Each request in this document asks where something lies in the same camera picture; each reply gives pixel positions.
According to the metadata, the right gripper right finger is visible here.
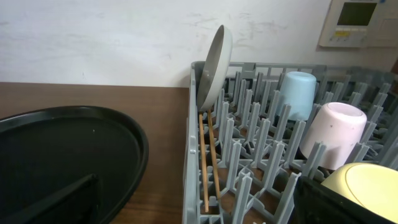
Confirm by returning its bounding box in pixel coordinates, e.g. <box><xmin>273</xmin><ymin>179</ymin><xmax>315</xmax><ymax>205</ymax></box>
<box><xmin>294</xmin><ymin>177</ymin><xmax>392</xmax><ymax>224</ymax></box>

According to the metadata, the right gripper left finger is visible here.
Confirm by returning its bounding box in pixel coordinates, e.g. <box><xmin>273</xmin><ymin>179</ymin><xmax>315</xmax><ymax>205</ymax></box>
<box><xmin>1</xmin><ymin>174</ymin><xmax>101</xmax><ymax>224</ymax></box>

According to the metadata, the yellow bowl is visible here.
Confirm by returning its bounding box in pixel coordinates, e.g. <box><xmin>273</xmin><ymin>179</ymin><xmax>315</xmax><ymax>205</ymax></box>
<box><xmin>322</xmin><ymin>162</ymin><xmax>397</xmax><ymax>223</ymax></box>

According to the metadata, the pink cup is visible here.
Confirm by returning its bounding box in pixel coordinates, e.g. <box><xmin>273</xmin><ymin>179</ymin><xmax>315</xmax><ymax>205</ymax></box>
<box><xmin>299</xmin><ymin>102</ymin><xmax>368</xmax><ymax>170</ymax></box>

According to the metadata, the light blue cup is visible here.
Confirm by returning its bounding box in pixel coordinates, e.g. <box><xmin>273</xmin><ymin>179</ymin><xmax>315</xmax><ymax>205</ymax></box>
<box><xmin>275</xmin><ymin>72</ymin><xmax>317</xmax><ymax>121</ymax></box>

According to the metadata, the grey plate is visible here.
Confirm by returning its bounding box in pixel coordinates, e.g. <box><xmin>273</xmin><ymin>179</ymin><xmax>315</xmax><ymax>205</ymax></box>
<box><xmin>197</xmin><ymin>25</ymin><xmax>233</xmax><ymax>111</ymax></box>

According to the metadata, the grey dishwasher rack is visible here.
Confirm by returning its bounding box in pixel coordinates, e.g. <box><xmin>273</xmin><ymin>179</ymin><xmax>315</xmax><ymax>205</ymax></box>
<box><xmin>183</xmin><ymin>62</ymin><xmax>397</xmax><ymax>223</ymax></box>

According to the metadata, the round black serving tray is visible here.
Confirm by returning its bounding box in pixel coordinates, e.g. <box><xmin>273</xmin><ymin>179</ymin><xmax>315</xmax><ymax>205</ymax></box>
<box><xmin>1</xmin><ymin>106</ymin><xmax>149</xmax><ymax>223</ymax></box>

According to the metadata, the white wall control panel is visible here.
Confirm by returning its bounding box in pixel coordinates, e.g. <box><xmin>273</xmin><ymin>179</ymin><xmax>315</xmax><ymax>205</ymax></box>
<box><xmin>318</xmin><ymin>0</ymin><xmax>397</xmax><ymax>48</ymax></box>

